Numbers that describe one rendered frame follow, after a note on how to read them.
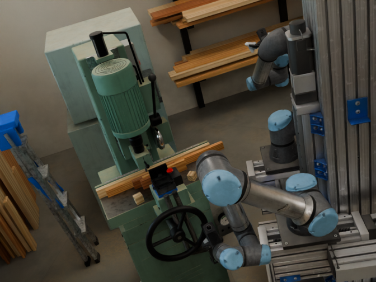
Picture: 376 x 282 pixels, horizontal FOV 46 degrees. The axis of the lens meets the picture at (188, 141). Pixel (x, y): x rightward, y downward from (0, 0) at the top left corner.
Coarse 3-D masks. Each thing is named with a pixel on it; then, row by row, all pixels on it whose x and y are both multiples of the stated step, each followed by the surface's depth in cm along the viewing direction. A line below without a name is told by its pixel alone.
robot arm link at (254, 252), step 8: (248, 240) 169; (256, 240) 169; (248, 248) 164; (256, 248) 165; (264, 248) 165; (248, 256) 163; (256, 256) 163; (264, 256) 164; (248, 264) 163; (256, 264) 164; (264, 264) 166
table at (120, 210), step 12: (192, 168) 217; (132, 192) 212; (144, 192) 210; (192, 192) 210; (108, 204) 209; (120, 204) 207; (132, 204) 205; (144, 204) 203; (156, 204) 206; (192, 204) 201; (108, 216) 202; (120, 216) 201; (132, 216) 203
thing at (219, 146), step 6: (216, 144) 223; (222, 144) 224; (204, 150) 222; (216, 150) 224; (186, 156) 220; (192, 156) 221; (198, 156) 222; (186, 162) 221; (144, 174) 216; (126, 180) 215; (114, 186) 213; (120, 186) 213; (126, 186) 214; (132, 186) 215; (108, 192) 212; (114, 192) 213; (120, 192) 214
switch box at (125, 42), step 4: (124, 40) 220; (124, 44) 215; (128, 44) 214; (132, 44) 214; (128, 48) 214; (128, 52) 215; (136, 52) 217; (128, 56) 216; (132, 56) 216; (136, 56) 217; (132, 60) 217; (132, 64) 218; (140, 68) 221
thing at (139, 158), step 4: (132, 148) 213; (132, 152) 210; (144, 152) 207; (148, 152) 207; (132, 156) 217; (136, 156) 206; (140, 156) 205; (144, 156) 206; (148, 156) 206; (136, 160) 205; (140, 160) 206; (144, 160) 207; (148, 160) 207; (152, 160) 210; (140, 164) 207; (144, 164) 208; (152, 164) 209; (140, 168) 208
